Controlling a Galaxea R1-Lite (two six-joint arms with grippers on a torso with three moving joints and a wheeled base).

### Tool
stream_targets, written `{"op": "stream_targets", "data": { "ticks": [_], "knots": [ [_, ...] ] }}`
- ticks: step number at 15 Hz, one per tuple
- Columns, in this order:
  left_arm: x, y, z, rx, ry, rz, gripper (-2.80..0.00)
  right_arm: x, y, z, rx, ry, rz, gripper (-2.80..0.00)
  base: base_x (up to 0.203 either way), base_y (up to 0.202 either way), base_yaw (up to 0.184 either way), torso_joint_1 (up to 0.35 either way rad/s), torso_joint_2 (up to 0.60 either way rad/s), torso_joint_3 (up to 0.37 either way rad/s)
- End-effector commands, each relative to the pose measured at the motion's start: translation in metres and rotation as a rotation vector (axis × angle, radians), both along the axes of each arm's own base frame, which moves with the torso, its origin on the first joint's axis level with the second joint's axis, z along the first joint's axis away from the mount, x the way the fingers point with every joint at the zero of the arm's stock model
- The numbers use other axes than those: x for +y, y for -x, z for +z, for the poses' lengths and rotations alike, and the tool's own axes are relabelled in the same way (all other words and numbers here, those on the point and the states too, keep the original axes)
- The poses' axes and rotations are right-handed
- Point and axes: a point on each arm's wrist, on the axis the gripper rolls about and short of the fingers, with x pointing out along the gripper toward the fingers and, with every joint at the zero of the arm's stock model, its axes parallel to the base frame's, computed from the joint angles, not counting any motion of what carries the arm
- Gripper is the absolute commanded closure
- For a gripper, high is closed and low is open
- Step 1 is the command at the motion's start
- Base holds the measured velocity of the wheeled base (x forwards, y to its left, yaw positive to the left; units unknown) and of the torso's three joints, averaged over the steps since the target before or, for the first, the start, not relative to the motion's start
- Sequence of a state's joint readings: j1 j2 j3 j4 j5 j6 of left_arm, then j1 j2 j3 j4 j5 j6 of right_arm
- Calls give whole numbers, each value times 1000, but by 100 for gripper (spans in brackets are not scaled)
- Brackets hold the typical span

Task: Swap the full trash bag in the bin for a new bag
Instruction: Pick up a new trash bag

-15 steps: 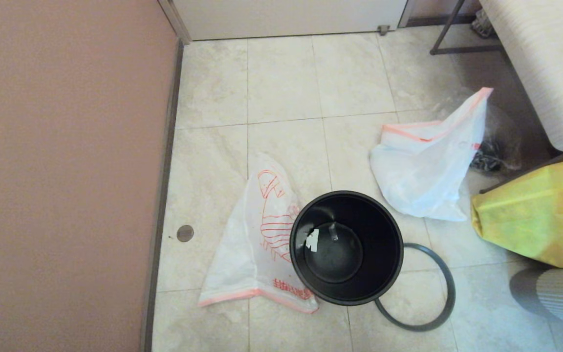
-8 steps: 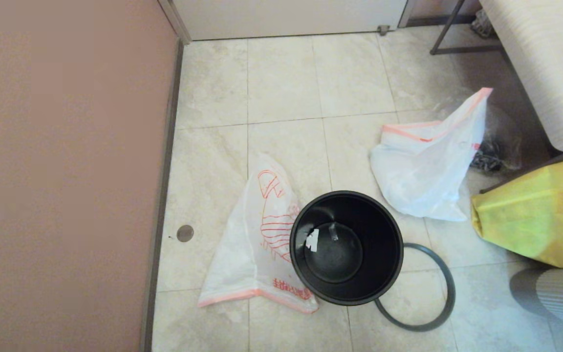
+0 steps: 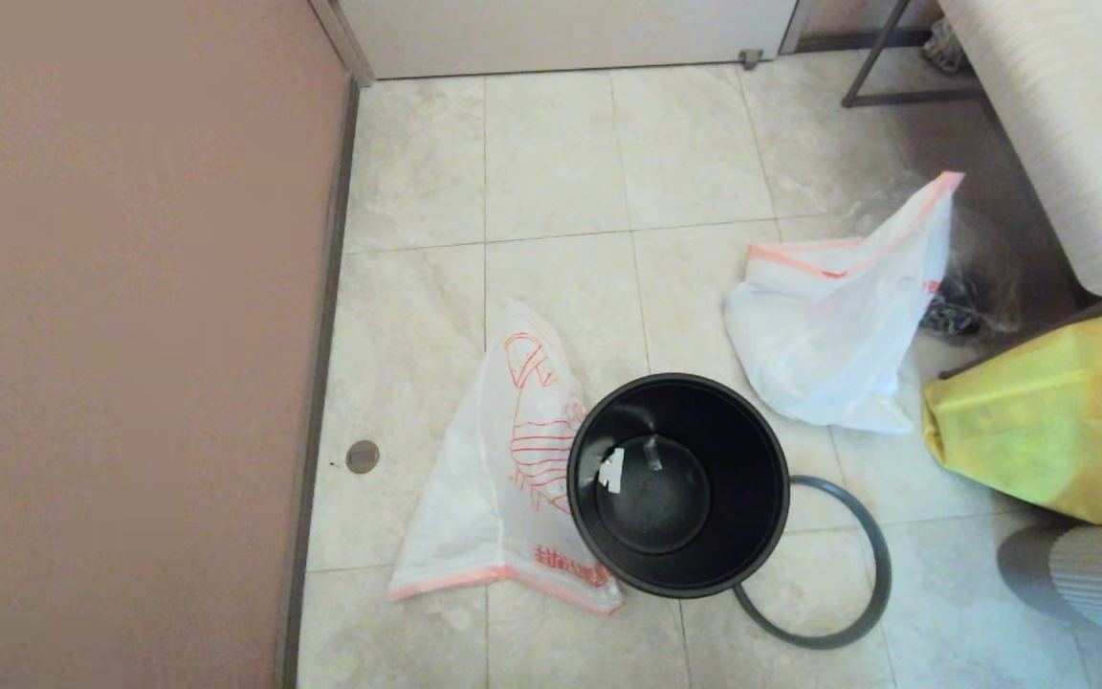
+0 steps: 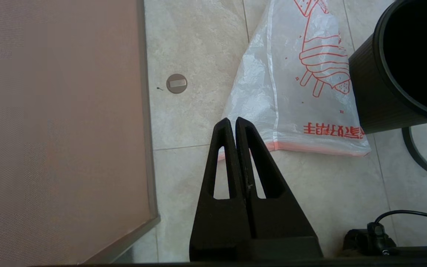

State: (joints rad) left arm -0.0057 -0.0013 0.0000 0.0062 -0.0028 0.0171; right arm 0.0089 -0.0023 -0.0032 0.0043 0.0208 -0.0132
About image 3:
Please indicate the yellow fabric bag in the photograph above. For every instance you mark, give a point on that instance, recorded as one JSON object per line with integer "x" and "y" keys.
{"x": 1020, "y": 431}

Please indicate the grey ribbed round object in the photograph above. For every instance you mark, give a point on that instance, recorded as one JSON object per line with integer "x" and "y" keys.
{"x": 1096, "y": 574}

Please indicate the white door frame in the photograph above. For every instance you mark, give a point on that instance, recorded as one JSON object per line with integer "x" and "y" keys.
{"x": 345, "y": 43}

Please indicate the white door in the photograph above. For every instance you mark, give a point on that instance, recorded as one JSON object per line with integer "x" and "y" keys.
{"x": 561, "y": 33}

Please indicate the metal door stopper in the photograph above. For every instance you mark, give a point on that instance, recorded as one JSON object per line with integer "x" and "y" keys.
{"x": 752, "y": 57}

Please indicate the round metal floor drain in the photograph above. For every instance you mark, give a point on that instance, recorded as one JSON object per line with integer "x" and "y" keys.
{"x": 363, "y": 456}

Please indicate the black round trash bin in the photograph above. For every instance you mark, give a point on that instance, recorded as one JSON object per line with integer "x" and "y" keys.
{"x": 733, "y": 498}

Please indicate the clear plastic bag dark contents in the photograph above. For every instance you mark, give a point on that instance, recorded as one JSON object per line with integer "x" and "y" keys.
{"x": 962, "y": 311}

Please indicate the dark metal furniture frame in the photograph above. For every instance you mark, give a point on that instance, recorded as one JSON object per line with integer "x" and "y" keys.
{"x": 914, "y": 96}

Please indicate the grey baseboard strip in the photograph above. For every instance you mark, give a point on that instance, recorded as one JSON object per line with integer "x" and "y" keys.
{"x": 321, "y": 335}

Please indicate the white bag pink rim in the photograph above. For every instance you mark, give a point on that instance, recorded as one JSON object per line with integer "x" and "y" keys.
{"x": 828, "y": 344}

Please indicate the small grey patterned item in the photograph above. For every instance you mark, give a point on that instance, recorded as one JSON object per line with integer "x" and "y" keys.
{"x": 945, "y": 46}

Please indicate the fresh white orange-printed bag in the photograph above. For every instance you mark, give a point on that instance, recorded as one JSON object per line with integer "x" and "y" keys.
{"x": 465, "y": 498}

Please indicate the beige wooden table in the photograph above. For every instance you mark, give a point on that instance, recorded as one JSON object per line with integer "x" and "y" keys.
{"x": 1077, "y": 115}

